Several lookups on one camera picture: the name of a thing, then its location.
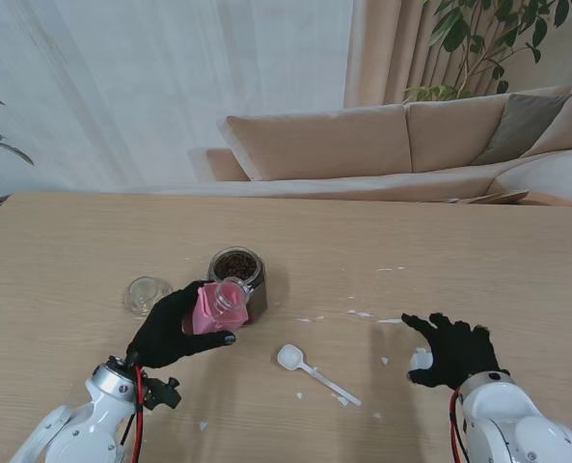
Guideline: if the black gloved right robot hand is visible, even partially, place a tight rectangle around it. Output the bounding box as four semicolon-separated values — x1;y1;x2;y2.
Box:
400;312;509;392

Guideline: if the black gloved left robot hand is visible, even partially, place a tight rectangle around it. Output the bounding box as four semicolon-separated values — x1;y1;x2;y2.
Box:
125;280;238;370

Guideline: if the clear glass jar lid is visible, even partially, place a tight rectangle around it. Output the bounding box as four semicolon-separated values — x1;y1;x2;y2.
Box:
123;276;176;318

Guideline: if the white square jar lid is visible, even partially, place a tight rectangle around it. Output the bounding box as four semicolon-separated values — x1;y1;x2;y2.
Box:
408;351;434;372

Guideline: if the pink square coffee jar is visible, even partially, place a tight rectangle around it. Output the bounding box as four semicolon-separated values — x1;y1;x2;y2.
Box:
191;277;250;337

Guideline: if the glass jar of coffee beans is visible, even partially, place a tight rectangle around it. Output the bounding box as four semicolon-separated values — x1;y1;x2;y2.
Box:
206;246;269;327

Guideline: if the white plastic spoon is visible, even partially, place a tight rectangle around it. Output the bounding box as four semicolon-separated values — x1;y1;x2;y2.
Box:
276;343;364;408

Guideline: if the wooden tray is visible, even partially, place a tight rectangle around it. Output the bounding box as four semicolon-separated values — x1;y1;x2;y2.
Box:
447;190;531;205

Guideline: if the white blanket on sofa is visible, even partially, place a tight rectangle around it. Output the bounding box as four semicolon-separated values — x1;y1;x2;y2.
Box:
492;148;572;213

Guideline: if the grey sofa cushion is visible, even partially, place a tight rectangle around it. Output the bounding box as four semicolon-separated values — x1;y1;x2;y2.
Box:
473;93;572;167

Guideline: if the beige sofa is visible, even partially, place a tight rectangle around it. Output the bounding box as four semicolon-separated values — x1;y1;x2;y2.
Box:
205;84;572;216

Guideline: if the white sheer curtain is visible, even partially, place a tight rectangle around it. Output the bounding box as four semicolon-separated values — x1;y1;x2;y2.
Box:
0;0;354;189

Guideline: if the beige pleated curtain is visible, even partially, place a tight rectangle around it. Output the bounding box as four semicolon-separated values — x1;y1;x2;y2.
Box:
342;0;547;108

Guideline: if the tall leafy green plant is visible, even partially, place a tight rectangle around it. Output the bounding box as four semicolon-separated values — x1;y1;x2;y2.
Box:
403;0;572;102

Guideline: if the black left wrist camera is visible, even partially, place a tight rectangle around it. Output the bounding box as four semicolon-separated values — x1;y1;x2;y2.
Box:
143;376;182;412

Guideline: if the red left arm cable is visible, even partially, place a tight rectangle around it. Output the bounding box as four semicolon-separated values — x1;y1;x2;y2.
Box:
119;364;148;463

